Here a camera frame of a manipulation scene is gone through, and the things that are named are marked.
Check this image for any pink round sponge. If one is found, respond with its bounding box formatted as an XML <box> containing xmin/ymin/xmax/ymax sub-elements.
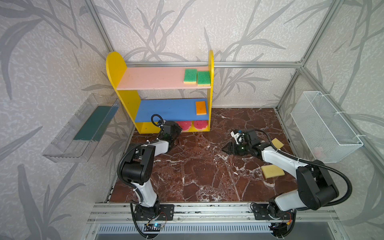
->
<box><xmin>177</xmin><ymin>121</ymin><xmax>192</xmax><ymax>132</ymax></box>
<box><xmin>194</xmin><ymin>120</ymin><xmax>209</xmax><ymax>130</ymax></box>

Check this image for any orange sponge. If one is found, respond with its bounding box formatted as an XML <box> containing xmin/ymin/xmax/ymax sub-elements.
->
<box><xmin>196</xmin><ymin>101</ymin><xmax>207</xmax><ymax>116</ymax></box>

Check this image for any green top sponge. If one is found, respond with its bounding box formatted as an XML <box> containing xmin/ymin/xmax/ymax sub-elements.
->
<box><xmin>183</xmin><ymin>69</ymin><xmax>198</xmax><ymax>84</ymax></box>

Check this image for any yellow sponge green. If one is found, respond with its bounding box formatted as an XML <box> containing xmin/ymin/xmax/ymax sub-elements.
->
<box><xmin>197</xmin><ymin>71</ymin><xmax>211</xmax><ymax>87</ymax></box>

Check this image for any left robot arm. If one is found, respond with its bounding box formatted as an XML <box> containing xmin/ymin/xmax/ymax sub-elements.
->
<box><xmin>117</xmin><ymin>120</ymin><xmax>182</xmax><ymax>209</ymax></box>

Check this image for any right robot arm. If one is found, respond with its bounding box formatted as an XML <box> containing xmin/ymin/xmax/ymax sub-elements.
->
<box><xmin>222</xmin><ymin>129</ymin><xmax>353</xmax><ymax>212</ymax></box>

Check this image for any pink object in basket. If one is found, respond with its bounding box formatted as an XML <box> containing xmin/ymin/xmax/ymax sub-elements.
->
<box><xmin>312</xmin><ymin>147</ymin><xmax>327</xmax><ymax>160</ymax></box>

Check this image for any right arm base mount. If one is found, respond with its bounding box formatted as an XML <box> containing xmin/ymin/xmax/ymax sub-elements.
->
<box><xmin>250</xmin><ymin>203</ymin><xmax>294</xmax><ymax>222</ymax></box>

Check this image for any white wire mesh basket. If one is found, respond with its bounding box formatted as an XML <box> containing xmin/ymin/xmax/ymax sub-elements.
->
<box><xmin>291</xmin><ymin>91</ymin><xmax>364</xmax><ymax>164</ymax></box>

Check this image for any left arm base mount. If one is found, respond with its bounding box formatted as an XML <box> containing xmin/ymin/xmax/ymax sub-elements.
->
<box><xmin>134</xmin><ymin>204</ymin><xmax>175</xmax><ymax>221</ymax></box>

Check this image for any clear plastic wall bin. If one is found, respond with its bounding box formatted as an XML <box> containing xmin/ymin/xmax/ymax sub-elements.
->
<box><xmin>43</xmin><ymin>94</ymin><xmax>120</xmax><ymax>163</ymax></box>

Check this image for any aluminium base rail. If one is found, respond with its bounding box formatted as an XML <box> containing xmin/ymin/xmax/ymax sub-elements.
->
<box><xmin>87</xmin><ymin>202</ymin><xmax>341</xmax><ymax>236</ymax></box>

